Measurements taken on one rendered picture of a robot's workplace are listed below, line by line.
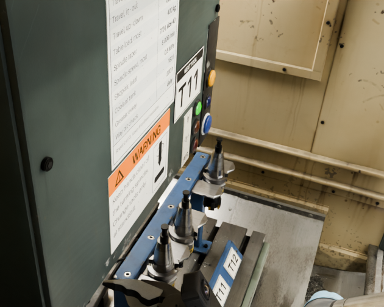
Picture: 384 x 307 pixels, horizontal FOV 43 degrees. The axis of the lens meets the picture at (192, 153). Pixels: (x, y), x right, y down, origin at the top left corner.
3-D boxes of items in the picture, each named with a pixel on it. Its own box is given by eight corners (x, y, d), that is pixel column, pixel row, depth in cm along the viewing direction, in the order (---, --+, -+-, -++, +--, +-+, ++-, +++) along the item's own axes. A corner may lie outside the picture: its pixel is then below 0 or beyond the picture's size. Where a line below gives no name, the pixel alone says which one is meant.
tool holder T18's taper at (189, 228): (180, 219, 108) (181, 195, 104) (197, 227, 106) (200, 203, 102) (169, 230, 105) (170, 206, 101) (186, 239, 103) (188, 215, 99)
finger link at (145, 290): (102, 303, 77) (152, 331, 74) (102, 278, 74) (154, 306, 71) (113, 290, 80) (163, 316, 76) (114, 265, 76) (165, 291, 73)
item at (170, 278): (150, 259, 101) (151, 250, 100) (180, 264, 101) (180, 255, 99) (144, 282, 96) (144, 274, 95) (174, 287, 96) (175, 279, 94)
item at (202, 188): (224, 188, 121) (225, 186, 120) (217, 201, 117) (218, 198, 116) (197, 181, 122) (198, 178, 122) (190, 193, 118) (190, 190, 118)
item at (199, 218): (210, 216, 112) (210, 213, 112) (202, 231, 108) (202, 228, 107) (181, 208, 114) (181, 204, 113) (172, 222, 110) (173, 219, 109)
